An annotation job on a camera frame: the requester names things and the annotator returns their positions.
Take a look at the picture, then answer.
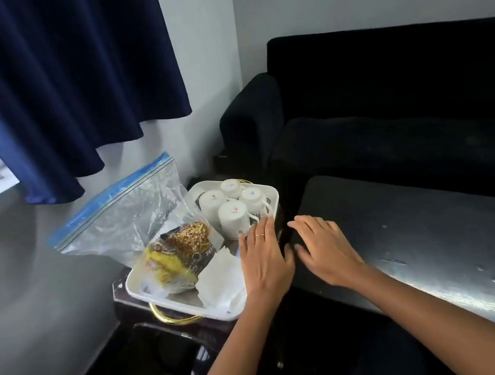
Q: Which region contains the person's right hand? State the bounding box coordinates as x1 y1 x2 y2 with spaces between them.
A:
286 206 373 297

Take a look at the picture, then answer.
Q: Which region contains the person's left hand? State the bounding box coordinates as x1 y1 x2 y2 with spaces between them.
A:
235 212 300 308

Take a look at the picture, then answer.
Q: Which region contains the stack of white napkins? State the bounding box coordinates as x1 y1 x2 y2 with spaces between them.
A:
191 245 251 317

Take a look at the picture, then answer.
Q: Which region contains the plain white cup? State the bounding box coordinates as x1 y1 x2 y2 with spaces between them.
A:
216 197 261 242
197 188 231 227

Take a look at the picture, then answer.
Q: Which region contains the patterned white cup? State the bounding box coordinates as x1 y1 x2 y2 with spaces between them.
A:
237 184 274 221
219 177 246 201

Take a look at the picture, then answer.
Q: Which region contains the person's right forearm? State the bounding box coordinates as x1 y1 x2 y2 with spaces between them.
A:
345 249 495 375

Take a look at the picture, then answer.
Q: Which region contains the person's left forearm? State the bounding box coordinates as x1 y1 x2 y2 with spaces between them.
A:
173 288 294 375

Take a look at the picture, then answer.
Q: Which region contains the black table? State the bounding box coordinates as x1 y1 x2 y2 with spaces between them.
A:
273 154 495 375

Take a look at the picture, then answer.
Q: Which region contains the white tray with printed base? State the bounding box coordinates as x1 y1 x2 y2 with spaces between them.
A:
114 171 294 334

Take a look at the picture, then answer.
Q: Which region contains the clear zip bag blue seal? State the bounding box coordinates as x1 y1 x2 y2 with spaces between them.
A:
39 146 231 308

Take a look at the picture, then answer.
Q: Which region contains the black fabric sofa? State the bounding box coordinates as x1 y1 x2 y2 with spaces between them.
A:
210 10 495 237

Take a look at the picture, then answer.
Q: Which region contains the navy blue curtain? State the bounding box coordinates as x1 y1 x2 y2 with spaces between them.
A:
0 0 202 212

